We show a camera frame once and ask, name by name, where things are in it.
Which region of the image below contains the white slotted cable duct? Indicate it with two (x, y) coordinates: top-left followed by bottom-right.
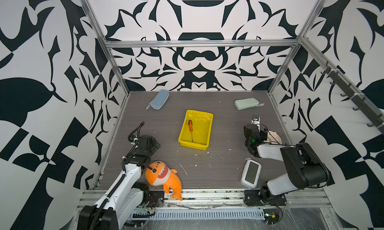
(131, 209), (265, 221)

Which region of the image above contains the orange shark plush toy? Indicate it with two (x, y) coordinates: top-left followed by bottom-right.
(145, 161), (183, 201)

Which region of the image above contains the orange black handled screwdriver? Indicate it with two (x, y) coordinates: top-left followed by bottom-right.
(188, 120), (194, 142)

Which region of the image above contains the green circuit board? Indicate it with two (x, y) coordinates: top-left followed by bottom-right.
(264, 211), (282, 226)

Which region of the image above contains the yellow plastic bin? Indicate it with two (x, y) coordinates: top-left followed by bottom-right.
(178, 110), (214, 150)

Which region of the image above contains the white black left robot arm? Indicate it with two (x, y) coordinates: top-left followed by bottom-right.
(77, 121), (160, 230)

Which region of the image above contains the cream alarm clock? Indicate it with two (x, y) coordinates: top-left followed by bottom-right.
(265, 130), (282, 144)

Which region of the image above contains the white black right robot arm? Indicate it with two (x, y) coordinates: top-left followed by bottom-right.
(241, 115), (330, 207)

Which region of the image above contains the white tablet device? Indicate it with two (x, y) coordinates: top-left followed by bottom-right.
(241, 159), (262, 189)

